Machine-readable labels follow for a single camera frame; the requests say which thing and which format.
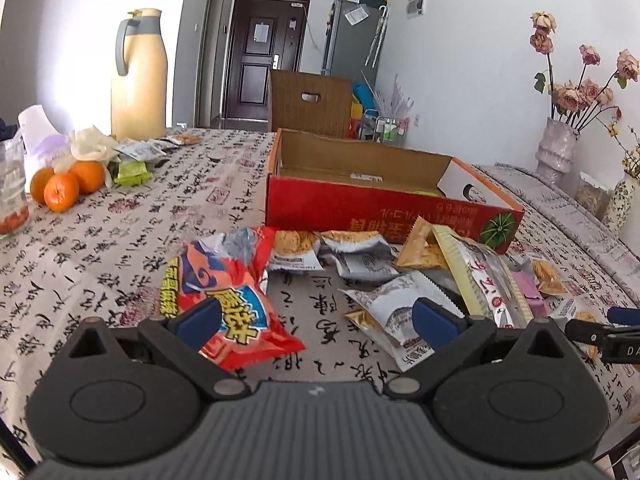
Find orange triangular snack packet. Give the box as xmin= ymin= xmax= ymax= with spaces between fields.
xmin=394 ymin=216 xmax=451 ymax=272

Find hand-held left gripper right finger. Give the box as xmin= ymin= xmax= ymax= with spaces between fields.
xmin=382 ymin=297 xmax=581 ymax=403

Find grey-white noodle snack packet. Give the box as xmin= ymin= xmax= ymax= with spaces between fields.
xmin=269 ymin=230 xmax=323 ymax=273

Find red cardboard box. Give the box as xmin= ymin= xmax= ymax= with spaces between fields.
xmin=265 ymin=128 xmax=525 ymax=256

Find grey patterned cloth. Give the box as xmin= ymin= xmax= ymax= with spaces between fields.
xmin=470 ymin=162 xmax=640 ymax=286

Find metal rack cart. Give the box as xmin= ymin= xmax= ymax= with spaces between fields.
xmin=357 ymin=109 xmax=408 ymax=147

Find large grey-white snack packet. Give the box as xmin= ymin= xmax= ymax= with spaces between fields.
xmin=344 ymin=270 xmax=468 ymax=373

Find yellow dried flowers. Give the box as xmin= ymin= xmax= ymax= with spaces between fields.
xmin=606 ymin=121 xmax=640 ymax=181

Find dried pink rose bouquet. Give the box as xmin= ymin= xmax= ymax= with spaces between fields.
xmin=530 ymin=10 xmax=640 ymax=133

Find pink textured vase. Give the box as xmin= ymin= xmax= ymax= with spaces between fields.
xmin=535 ymin=117 xmax=582 ymax=188

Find pale dried plant bunch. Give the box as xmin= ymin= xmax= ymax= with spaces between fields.
xmin=377 ymin=74 xmax=416 ymax=117

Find dark brown entrance door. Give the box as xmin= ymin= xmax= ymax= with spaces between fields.
xmin=224 ymin=0 xmax=311 ymax=130

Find grey side door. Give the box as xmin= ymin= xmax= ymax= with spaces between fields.
xmin=195 ymin=0 xmax=226 ymax=128

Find small patterned vase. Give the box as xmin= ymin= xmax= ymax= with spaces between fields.
xmin=604 ymin=175 xmax=640 ymax=235

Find red snack bag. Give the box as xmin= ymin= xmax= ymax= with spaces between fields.
xmin=165 ymin=226 xmax=307 ymax=372

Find white folded umbrella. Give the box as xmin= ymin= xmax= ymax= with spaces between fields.
xmin=365 ymin=5 xmax=391 ymax=68

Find white grey snack packet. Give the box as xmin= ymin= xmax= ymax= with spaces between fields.
xmin=116 ymin=140 xmax=167 ymax=162

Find glass cup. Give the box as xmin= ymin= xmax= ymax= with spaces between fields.
xmin=0 ymin=136 xmax=30 ymax=240

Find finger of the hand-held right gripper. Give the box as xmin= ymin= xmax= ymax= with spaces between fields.
xmin=606 ymin=306 xmax=640 ymax=327
xmin=565 ymin=317 xmax=616 ymax=349

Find small orange snack packet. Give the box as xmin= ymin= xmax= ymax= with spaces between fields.
xmin=527 ymin=256 xmax=568 ymax=297

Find blue plastic item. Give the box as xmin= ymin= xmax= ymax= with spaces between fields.
xmin=352 ymin=81 xmax=377 ymax=111

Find brown wooden chair back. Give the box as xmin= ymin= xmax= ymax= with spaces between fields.
xmin=268 ymin=70 xmax=353 ymax=138

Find white orange snack packet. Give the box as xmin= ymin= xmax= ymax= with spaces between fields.
xmin=547 ymin=297 xmax=608 ymax=361

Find yellow thermos jug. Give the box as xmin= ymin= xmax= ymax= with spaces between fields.
xmin=111 ymin=8 xmax=168 ymax=141

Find grey refrigerator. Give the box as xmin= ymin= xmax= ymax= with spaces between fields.
xmin=321 ymin=0 xmax=392 ymax=81

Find pink snack packet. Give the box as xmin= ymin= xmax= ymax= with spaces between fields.
xmin=512 ymin=270 xmax=546 ymax=317

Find glass jar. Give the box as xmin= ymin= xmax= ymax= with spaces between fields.
xmin=575 ymin=172 xmax=613 ymax=221

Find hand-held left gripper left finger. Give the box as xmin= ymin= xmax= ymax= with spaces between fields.
xmin=52 ymin=297 xmax=252 ymax=403

